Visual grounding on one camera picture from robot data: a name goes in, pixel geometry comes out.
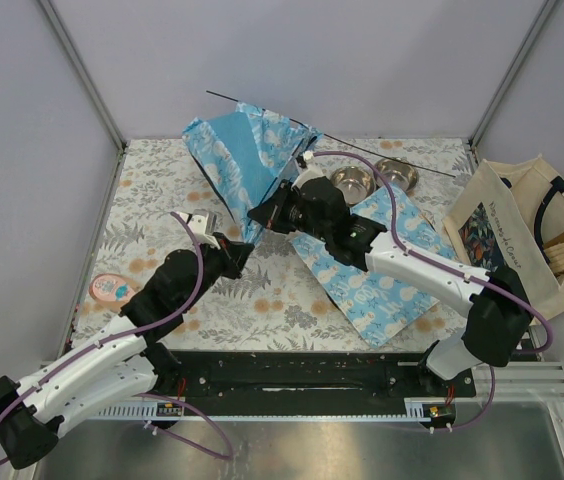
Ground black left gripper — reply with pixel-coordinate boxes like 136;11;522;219
181;234;255;312

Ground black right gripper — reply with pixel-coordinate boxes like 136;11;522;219
252;177;333;240

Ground blue snowman pet tent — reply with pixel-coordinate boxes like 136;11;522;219
182;102;322;244

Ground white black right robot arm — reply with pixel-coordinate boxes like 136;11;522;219
248;177;532;396

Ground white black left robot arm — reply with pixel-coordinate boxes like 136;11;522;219
0;233;254;470

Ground left steel pet bowl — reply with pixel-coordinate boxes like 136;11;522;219
330;166;376;206

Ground steel pet bowl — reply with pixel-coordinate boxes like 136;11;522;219
374;157;419;193
330;166;376;206

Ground right steel pet bowl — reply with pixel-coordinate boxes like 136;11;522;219
374;157;419;193

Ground pink pet toy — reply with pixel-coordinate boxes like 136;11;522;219
89;273;140;303

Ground blue snowman tent mat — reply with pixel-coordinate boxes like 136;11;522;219
291;182;463;350

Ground floral white tablecloth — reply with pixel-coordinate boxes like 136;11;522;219
71;138;472;351

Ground beige canvas tote bag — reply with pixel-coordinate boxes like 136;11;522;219
443;156;564;319

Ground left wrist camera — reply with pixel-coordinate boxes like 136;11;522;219
186;210;220;249

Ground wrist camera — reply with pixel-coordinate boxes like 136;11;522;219
186;210;220;249
293;150;323;188

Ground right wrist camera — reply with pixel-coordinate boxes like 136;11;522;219
293;150;323;188

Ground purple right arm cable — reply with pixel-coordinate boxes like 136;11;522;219
304;149;556;436

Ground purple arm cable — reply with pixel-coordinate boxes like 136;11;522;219
304;149;556;436
0;210;236;464

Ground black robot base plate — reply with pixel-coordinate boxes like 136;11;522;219
150;351;476;423

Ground white slotted cable duct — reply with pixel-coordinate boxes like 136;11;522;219
87;398;431;425

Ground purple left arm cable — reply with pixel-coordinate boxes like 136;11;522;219
0;210;236;464

